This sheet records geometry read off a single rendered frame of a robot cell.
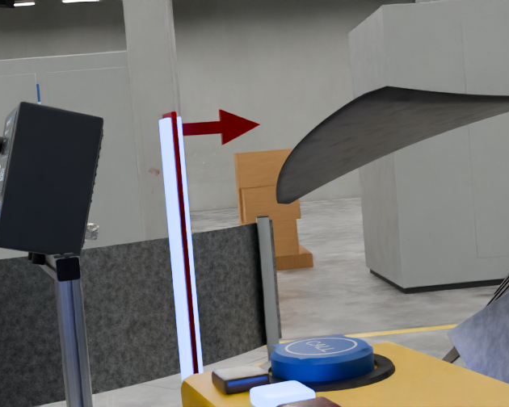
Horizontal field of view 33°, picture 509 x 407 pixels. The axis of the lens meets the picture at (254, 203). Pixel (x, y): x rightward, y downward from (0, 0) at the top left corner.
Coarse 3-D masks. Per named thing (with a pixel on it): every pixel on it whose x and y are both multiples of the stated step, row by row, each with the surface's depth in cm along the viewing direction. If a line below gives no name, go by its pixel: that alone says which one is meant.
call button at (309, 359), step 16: (336, 336) 35; (272, 352) 34; (288, 352) 33; (304, 352) 32; (320, 352) 32; (336, 352) 32; (352, 352) 32; (368, 352) 32; (272, 368) 33; (288, 368) 32; (304, 368) 32; (320, 368) 31; (336, 368) 31; (352, 368) 32; (368, 368) 32
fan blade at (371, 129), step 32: (384, 96) 52; (416, 96) 53; (448, 96) 54; (480, 96) 56; (320, 128) 57; (352, 128) 58; (384, 128) 60; (416, 128) 64; (448, 128) 70; (288, 160) 62; (320, 160) 65; (352, 160) 68; (288, 192) 70
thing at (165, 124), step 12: (168, 120) 56; (168, 132) 56; (168, 144) 56; (168, 156) 56; (168, 168) 56; (168, 180) 57; (168, 192) 57; (168, 204) 57; (168, 216) 58; (180, 240) 56; (180, 252) 56; (180, 264) 56; (180, 276) 56; (180, 288) 56; (180, 300) 57; (180, 312) 57; (180, 324) 57; (180, 336) 58; (180, 348) 58; (180, 360) 58
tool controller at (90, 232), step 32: (32, 128) 109; (64, 128) 110; (96, 128) 112; (32, 160) 109; (64, 160) 110; (96, 160) 112; (0, 192) 111; (32, 192) 109; (64, 192) 111; (0, 224) 108; (32, 224) 109; (64, 224) 111; (96, 224) 116; (32, 256) 116
